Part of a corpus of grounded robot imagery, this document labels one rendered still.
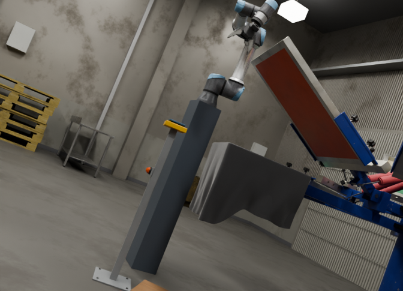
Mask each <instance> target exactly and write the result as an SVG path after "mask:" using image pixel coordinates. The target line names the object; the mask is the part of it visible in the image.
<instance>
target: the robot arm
mask: <svg viewBox="0 0 403 291"><path fill-rule="evenodd" d="M277 7H278V4H277V3H276V1H275V0H267V1H266V2H265V3H264V4H263V5H262V6H261V8H260V7H258V6H256V5H253V4H250V3H248V2H245V1H243V0H238V1H237V4H236V6H235V9H234V10H235V11H236V12H237V15H236V18H235V19H234V21H233V23H232V28H233V30H234V31H233V32H232V33H231V34H230V35H229V36H228V37H227V38H230V37H232V36H235V35H237V36H238V37H240V38H242V39H244V44H245V46H244V48H243V51H242V53H241V55H240V58H239V60H238V63H237V66H236V68H235V70H234V73H233V75H232V77H231V78H229V79H228V80H226V79H225V77H224V76H222V75H219V74H210V75H209V77H208V79H207V82H206V84H205V86H204V89H203V92H202V93H201V94H200V95H199V97H198V98H197V99H196V100H201V101H203V102H205V103H207V104H209V105H211V106H213V107H215V108H216V107H217V98H218V96H219V95H220V96H223V97H225V98H228V99H230V100H233V101H237V100H238V99H239V98H240V96H241V95H242V93H243V91H244V89H245V88H244V87H243V86H244V83H243V80H244V78H245V75H246V73H247V71H248V68H249V65H250V62H251V61H252V58H253V56H254V54H255V51H256V49H258V48H259V47H260V46H262V45H263V42H264V38H265V35H266V30H265V29H263V28H261V26H263V25H265V24H267V22H268V21H269V20H270V17H271V16H272V14H273V12H274V11H275V10H276V9H277ZM248 17H250V18H252V19H251V21H252V23H248V22H247V18H248Z"/></svg>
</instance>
